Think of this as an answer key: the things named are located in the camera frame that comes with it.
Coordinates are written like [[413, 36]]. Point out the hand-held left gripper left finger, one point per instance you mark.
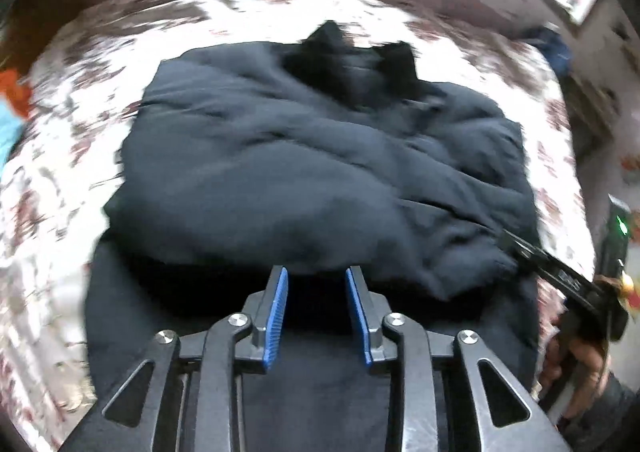
[[277, 317]]

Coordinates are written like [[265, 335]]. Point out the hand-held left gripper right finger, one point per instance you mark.
[[357, 317]]

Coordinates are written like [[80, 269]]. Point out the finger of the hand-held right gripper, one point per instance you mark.
[[555, 272]]

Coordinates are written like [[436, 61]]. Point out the dark padded jacket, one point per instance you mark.
[[300, 157]]

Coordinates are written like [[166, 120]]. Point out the person's right forearm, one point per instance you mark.
[[607, 417]]

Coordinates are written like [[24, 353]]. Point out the person's right hand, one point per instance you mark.
[[592, 372]]

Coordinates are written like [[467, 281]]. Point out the brown wooden furniture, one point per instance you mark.
[[592, 107]]

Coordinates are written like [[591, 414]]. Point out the dark blue cloth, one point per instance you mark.
[[555, 50]]

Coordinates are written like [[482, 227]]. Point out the floral satin bedspread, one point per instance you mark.
[[75, 157]]

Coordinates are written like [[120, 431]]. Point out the light blue cloth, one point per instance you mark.
[[9, 132]]

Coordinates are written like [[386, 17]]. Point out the orange cloth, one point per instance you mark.
[[15, 92]]

